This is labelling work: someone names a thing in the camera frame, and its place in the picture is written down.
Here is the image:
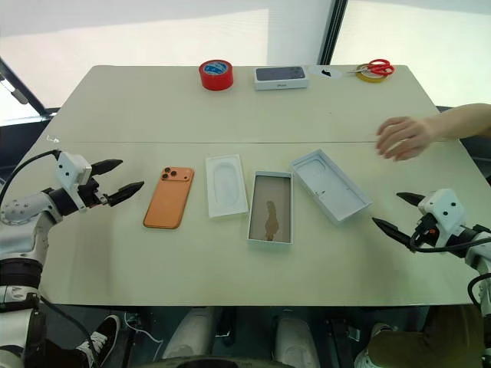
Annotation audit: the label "thin white wire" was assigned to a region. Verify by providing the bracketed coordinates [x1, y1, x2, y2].
[124, 312, 160, 346]

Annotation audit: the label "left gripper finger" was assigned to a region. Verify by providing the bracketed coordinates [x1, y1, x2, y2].
[91, 159, 124, 178]
[109, 181, 145, 208]

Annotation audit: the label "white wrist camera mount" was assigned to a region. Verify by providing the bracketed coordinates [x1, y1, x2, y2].
[417, 188, 467, 248]
[54, 152, 93, 212]

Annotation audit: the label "orange smartphone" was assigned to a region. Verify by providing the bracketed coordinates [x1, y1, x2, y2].
[143, 166, 196, 230]

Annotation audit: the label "white robot left leg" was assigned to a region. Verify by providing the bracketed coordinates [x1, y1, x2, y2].
[163, 306, 223, 365]

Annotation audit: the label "white moulded box insert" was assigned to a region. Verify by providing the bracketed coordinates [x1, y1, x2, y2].
[205, 153, 249, 219]

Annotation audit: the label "black white sneaker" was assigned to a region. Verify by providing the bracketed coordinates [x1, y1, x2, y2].
[74, 314, 122, 368]

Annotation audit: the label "closed dark-print phone box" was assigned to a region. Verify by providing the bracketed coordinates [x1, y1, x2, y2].
[253, 65, 310, 92]

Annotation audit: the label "white robot right leg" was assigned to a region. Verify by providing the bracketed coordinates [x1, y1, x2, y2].
[275, 308, 321, 368]

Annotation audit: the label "white phone box lid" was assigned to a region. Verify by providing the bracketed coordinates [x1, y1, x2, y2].
[288, 148, 374, 226]

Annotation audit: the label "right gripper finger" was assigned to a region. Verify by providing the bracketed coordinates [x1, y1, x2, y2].
[396, 192, 426, 210]
[371, 217, 417, 250]

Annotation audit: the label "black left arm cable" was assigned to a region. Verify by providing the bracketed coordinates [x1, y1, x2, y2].
[0, 149, 62, 206]

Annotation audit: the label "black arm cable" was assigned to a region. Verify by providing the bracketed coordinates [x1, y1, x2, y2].
[409, 225, 491, 307]
[0, 149, 62, 206]

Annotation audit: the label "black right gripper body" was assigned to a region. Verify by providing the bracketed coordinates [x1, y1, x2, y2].
[410, 214, 438, 250]

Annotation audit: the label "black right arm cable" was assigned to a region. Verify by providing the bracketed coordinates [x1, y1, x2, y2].
[409, 225, 491, 307]

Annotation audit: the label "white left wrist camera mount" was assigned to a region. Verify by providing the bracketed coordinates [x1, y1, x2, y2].
[54, 152, 93, 212]

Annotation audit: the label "person's bare hand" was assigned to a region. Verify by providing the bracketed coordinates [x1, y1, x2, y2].
[375, 117, 433, 162]

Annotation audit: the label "red tape roll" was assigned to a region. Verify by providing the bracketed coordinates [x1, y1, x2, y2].
[198, 59, 234, 92]

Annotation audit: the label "white phone box base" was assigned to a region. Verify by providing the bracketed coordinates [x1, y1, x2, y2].
[247, 170, 295, 245]

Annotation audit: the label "white robot leg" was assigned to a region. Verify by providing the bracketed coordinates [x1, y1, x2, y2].
[163, 306, 223, 365]
[275, 308, 321, 368]

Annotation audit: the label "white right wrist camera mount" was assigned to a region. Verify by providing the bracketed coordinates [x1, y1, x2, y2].
[417, 188, 467, 248]

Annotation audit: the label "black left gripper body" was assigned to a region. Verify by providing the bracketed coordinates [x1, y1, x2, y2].
[78, 176, 116, 210]

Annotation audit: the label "olive trouser leg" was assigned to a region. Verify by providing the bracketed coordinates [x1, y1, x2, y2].
[367, 304, 484, 368]

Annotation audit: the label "dark slanted frame bar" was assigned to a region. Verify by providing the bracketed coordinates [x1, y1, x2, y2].
[0, 57, 58, 123]

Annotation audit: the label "red-handled scissors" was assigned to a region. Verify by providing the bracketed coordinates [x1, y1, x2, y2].
[347, 58, 395, 76]

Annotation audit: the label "yellow tape roll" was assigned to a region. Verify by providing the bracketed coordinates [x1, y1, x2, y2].
[356, 64, 389, 84]

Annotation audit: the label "dark window frame post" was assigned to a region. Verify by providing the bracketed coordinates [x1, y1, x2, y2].
[317, 0, 348, 66]

